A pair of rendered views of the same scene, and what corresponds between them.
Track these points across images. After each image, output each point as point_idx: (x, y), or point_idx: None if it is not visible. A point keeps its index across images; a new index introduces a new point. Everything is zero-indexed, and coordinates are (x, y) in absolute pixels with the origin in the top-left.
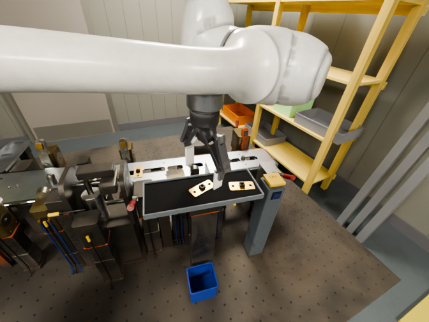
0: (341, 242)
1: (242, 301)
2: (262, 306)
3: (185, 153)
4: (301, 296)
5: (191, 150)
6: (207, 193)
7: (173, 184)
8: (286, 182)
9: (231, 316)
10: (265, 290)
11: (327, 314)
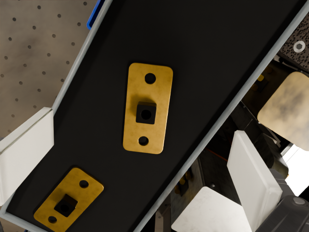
0: (19, 229)
1: (63, 48)
2: (40, 65)
3: (263, 165)
4: (11, 117)
5: (248, 202)
6: (115, 103)
7: (239, 50)
8: None
9: (60, 19)
10: (51, 87)
11: None
